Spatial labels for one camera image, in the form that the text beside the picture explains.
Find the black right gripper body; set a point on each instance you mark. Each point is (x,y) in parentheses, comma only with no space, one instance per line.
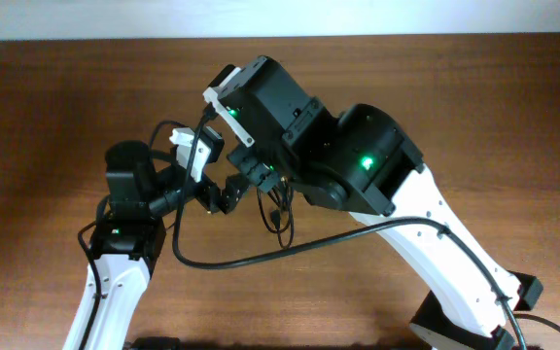
(280,162)

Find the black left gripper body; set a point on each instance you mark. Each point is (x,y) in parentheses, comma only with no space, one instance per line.
(207,195)

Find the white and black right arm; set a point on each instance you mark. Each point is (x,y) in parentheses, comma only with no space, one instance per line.
(363,163)

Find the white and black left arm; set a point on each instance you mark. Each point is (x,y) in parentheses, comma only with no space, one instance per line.
(128,234)

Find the black base bracket left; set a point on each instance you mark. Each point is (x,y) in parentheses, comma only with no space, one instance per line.
(155,343)

